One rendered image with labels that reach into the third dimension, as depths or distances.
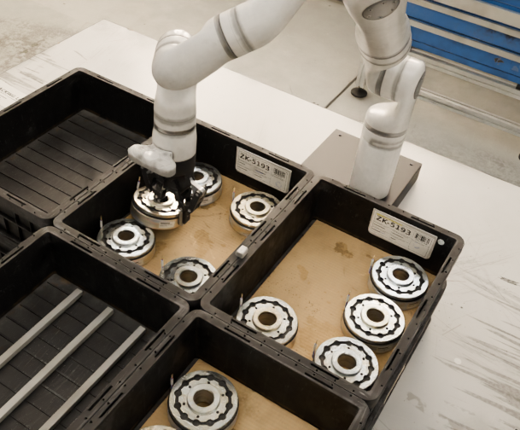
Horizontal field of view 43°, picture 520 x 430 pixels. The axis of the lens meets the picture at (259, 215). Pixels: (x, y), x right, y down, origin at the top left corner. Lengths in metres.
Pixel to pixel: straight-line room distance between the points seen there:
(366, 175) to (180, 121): 0.53
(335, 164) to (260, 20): 0.67
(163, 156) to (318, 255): 0.35
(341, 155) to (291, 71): 1.81
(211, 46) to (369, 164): 0.57
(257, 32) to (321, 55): 2.58
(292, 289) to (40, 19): 2.84
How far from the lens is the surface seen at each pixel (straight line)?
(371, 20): 1.01
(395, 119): 1.39
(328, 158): 1.61
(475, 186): 1.74
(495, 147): 3.20
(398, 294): 1.19
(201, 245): 1.25
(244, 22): 1.01
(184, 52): 1.02
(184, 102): 1.08
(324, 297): 1.19
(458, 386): 1.31
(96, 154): 1.46
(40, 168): 1.44
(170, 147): 1.12
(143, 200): 1.25
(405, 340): 1.04
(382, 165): 1.46
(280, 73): 3.37
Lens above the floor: 1.72
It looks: 43 degrees down
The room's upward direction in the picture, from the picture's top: 7 degrees clockwise
